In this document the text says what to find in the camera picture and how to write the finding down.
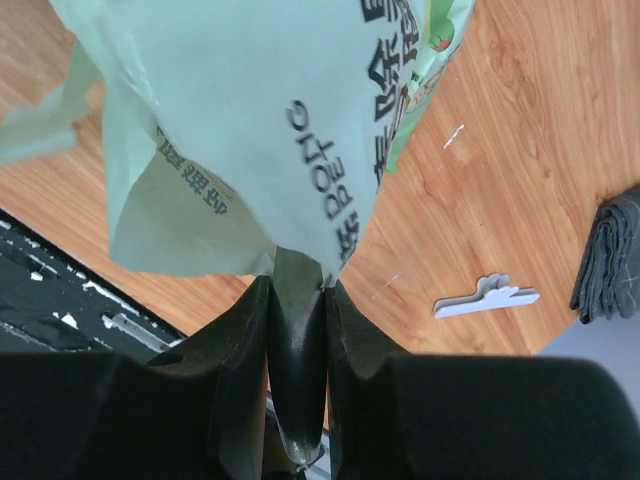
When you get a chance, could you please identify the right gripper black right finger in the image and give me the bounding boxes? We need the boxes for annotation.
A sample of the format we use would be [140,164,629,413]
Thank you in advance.
[326,286,639,479]

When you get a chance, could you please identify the folded dark grey cloth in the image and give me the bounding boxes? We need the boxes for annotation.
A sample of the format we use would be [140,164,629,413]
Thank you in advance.
[569,185,639,324]

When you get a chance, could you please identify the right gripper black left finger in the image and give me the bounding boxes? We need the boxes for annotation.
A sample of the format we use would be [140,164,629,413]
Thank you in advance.
[1,276,270,479]

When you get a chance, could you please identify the white plastic bag clip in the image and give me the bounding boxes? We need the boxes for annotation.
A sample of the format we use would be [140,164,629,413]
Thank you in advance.
[433,273,540,319]

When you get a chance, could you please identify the green cat litter bag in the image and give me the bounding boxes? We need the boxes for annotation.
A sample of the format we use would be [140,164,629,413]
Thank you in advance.
[1,1,473,277]

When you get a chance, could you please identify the grey metal scoop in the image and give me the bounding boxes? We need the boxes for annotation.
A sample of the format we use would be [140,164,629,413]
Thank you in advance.
[267,247,327,465]

